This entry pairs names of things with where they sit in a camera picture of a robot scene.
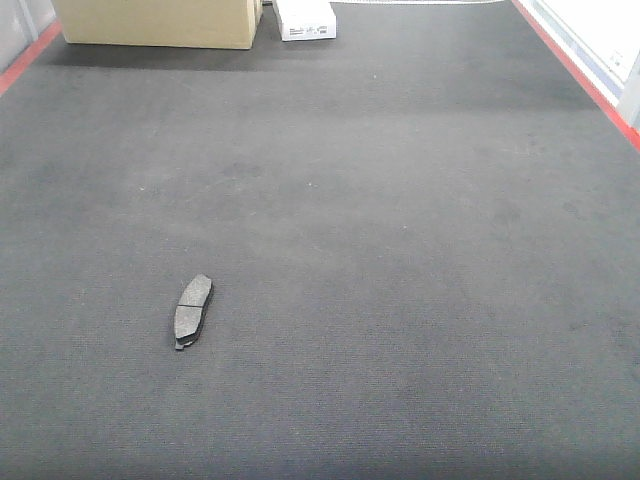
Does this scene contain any brake pad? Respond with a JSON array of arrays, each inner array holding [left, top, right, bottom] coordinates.
[[173, 274, 214, 351]]

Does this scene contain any dark grey conveyor belt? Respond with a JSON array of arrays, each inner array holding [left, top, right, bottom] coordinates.
[[1, 1, 639, 479]]

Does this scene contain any small white box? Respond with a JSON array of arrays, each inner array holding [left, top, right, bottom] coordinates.
[[272, 0, 337, 42]]

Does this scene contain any cardboard box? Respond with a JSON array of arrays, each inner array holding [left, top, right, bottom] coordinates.
[[53, 0, 262, 50]]

